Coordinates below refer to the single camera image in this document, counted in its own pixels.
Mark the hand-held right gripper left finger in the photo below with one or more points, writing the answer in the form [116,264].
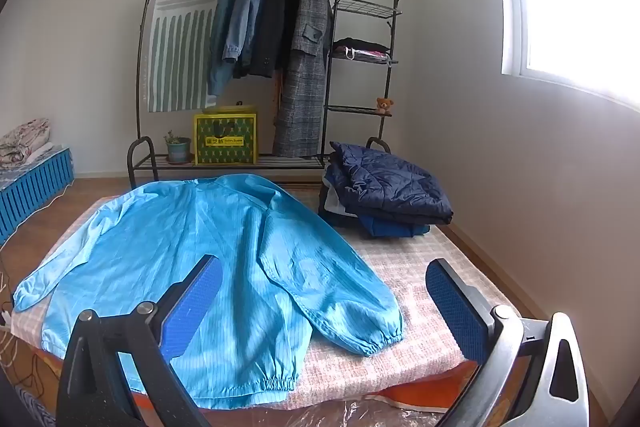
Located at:
[192,302]

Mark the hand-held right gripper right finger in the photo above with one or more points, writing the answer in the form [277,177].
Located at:
[457,312]

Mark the light blue jacket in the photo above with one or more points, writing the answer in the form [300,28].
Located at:
[225,232]

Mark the dark folded clothes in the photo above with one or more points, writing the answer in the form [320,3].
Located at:
[360,43]

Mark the black metal clothes rack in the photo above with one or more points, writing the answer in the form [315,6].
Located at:
[367,9]

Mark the orange mattress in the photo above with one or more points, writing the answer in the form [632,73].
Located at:
[425,387]

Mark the blue folded garment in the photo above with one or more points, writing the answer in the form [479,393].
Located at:
[390,228]

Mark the navy puffer jacket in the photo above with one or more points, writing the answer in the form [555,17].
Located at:
[390,187]

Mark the small potted plant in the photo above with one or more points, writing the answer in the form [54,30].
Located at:
[178,151]

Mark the dark folded garment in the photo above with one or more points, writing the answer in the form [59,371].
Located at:
[337,202]

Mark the yellow patterned box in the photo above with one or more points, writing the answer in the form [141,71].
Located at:
[225,142]

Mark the clear plastic sheet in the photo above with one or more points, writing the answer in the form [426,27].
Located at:
[325,414]

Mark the zebra striped garment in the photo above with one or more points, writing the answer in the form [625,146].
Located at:
[35,409]

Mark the blue slatted crate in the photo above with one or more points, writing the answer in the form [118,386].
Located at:
[35,187]

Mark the brown teddy bear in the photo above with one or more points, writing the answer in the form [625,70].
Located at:
[384,105]

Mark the grey plaid coat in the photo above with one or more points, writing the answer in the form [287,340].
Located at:
[300,97]

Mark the floral cloth bundle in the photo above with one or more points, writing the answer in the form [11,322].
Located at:
[25,139]

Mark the green striped white cloth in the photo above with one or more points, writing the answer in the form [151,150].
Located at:
[180,32]

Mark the black coat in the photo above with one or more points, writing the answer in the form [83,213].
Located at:
[275,17]

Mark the denim jacket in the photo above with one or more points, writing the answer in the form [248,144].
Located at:
[250,7]

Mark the window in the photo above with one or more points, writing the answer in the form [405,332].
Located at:
[575,7]

